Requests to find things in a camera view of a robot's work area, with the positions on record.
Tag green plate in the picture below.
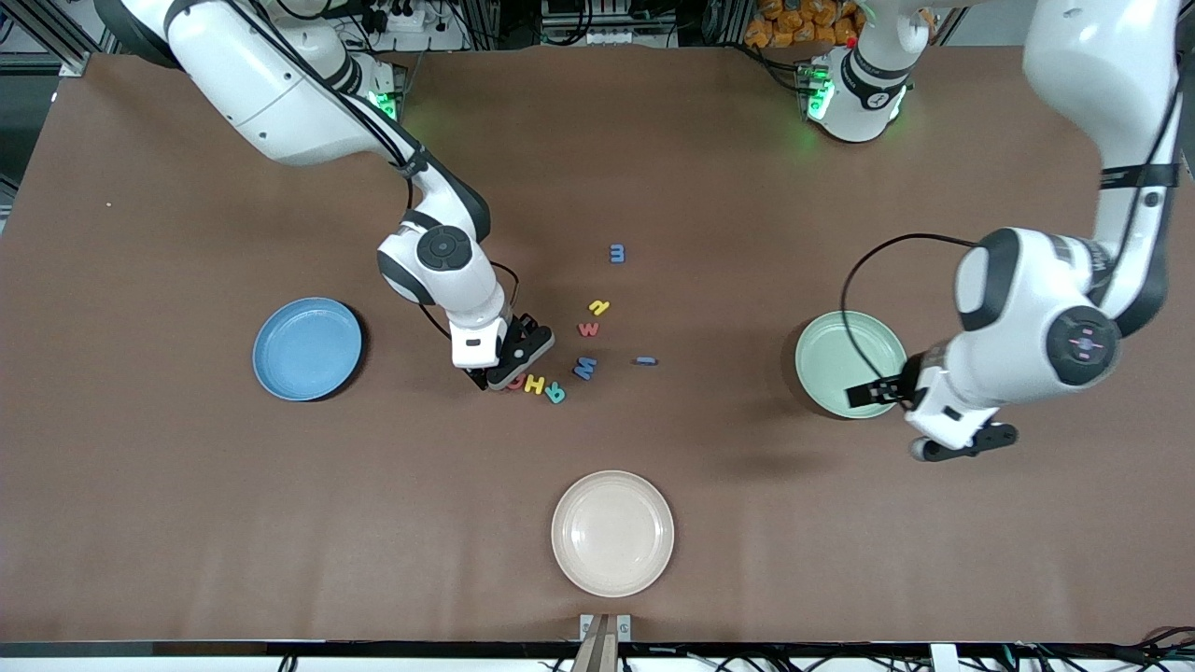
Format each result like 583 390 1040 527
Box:
794 311 909 420

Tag blue plate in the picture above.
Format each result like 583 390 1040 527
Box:
252 298 363 402

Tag cream plate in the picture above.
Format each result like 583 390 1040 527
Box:
551 470 675 598

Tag brown table cover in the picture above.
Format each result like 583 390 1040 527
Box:
0 47 1195 647

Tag white power strip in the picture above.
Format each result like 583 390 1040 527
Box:
359 3 428 35

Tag orange snack bags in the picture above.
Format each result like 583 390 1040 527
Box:
744 0 865 50

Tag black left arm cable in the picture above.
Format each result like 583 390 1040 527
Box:
839 232 981 398

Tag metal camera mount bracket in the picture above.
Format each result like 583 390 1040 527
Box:
571 613 633 672

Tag tangled floor cables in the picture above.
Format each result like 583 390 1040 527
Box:
1004 625 1195 672

